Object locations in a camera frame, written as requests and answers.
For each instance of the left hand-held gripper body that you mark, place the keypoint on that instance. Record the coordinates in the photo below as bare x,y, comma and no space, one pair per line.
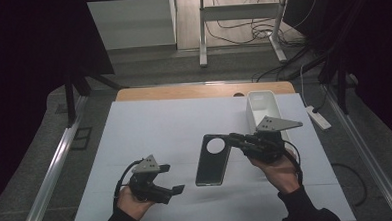
147,189

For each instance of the black curtain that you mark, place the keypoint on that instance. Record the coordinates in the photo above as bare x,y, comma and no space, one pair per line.
32,64
375,49

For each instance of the person's left hand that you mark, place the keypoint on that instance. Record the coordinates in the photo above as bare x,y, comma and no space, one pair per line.
133,205

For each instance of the white desk frame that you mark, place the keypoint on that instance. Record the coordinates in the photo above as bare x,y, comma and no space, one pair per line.
239,11

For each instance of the white cabinet panel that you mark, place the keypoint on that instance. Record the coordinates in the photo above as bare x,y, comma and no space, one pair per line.
131,23

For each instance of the aluminium floor rail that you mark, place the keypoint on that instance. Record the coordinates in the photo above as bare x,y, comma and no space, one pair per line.
53,166
366,153

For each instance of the dark phone case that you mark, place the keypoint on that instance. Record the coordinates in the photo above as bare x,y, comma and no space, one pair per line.
210,170

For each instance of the black metal stand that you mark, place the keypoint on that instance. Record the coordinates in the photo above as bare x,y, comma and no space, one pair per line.
342,87
70,99

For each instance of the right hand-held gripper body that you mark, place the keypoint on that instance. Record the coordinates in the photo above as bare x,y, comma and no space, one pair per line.
267,147

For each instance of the person's right hand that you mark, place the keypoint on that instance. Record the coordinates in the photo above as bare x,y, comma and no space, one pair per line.
282,175

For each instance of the white plastic storage bin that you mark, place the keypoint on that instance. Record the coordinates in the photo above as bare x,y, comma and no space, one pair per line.
260,104

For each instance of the black floor socket plate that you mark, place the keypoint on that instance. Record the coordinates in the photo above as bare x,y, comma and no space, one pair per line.
81,138

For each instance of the white power strip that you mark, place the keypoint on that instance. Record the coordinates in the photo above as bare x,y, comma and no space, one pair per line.
318,117

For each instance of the white table cover board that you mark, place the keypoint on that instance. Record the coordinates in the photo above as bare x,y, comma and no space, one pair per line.
171,125

